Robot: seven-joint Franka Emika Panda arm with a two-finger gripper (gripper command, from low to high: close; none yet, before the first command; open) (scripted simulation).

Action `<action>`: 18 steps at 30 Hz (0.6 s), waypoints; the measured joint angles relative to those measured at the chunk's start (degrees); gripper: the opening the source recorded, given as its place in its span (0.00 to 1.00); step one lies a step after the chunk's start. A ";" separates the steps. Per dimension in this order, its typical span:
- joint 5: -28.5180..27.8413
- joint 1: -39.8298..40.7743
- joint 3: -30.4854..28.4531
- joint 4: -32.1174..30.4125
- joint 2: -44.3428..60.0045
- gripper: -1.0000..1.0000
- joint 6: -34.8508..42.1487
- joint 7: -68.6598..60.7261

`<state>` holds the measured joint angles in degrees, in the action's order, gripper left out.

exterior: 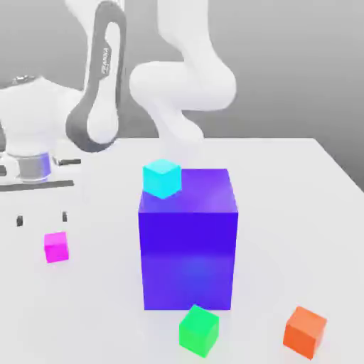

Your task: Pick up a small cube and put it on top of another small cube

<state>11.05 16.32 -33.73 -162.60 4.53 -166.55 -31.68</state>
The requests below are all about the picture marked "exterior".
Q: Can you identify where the small magenta cube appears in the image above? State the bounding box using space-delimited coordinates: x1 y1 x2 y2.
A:
43 231 70 264

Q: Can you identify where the small green cube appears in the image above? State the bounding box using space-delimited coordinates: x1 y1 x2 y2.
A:
178 304 220 359

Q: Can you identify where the large blue box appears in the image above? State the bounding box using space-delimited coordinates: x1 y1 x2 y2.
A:
137 168 239 311

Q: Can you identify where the small cyan cube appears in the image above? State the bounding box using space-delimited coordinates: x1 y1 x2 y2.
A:
141 158 183 200

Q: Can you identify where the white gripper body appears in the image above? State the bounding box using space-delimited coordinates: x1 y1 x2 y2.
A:
0 178 84 208

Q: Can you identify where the small orange cube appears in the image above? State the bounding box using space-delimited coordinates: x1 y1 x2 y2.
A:
282 305 328 361

